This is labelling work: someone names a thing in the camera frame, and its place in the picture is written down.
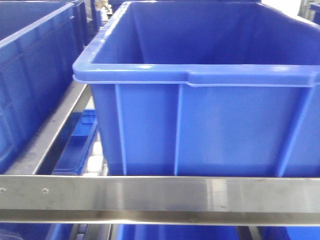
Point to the steel shelf front rail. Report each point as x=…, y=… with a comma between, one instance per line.
x=184, y=200

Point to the blue bin left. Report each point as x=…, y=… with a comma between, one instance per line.
x=38, y=47

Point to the large blue bin centre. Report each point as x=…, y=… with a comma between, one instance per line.
x=206, y=88

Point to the blue bin below shelf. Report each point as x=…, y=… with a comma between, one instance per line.
x=78, y=148

